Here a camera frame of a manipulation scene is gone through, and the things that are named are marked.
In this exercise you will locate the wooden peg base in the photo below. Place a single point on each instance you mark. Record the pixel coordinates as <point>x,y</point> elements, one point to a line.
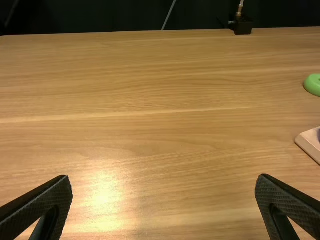
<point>310,145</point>

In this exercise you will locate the black clamp stand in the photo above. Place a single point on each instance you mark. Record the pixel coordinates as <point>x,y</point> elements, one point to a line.
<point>243,27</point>

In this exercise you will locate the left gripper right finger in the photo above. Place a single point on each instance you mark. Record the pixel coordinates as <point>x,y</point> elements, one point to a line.
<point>297,207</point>

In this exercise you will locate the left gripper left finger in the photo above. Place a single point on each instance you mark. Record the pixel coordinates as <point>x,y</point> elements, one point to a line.
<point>22,215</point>

